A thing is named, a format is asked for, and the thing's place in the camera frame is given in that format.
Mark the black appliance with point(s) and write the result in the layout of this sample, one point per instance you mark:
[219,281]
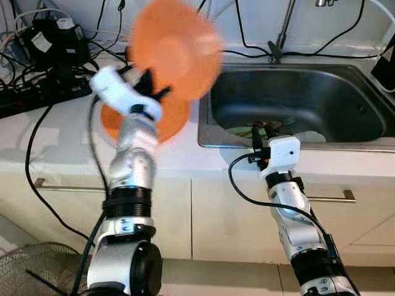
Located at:
[384,68]

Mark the green plate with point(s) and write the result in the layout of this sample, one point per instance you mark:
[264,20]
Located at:
[237,131]

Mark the stainless steel sink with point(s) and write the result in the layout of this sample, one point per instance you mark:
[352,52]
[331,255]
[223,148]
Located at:
[321,92]

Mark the white plate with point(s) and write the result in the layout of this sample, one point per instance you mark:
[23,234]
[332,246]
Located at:
[311,137]

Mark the orange plastic plate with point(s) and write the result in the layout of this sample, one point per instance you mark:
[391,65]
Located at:
[170,126]

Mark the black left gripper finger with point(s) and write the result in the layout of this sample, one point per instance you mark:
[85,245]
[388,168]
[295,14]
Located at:
[163,93]
[148,76]

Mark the orange plastic bowl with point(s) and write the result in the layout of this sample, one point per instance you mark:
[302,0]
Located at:
[179,49]

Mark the black power adapter box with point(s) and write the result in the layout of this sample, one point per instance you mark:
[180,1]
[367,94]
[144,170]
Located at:
[55,43]

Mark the metal fork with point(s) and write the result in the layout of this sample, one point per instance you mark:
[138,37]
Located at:
[290,121]

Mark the brown utensil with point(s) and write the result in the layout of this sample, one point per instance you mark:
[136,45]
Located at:
[271,124]

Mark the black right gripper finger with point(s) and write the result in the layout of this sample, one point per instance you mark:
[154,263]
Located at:
[263,135]
[255,135]

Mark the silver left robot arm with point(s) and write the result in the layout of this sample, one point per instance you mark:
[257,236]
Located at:
[136,160]

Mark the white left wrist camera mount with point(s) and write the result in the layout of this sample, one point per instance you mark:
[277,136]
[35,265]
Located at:
[117,92]

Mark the chrome gooseneck faucet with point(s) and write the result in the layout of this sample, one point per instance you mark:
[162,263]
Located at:
[284,28]

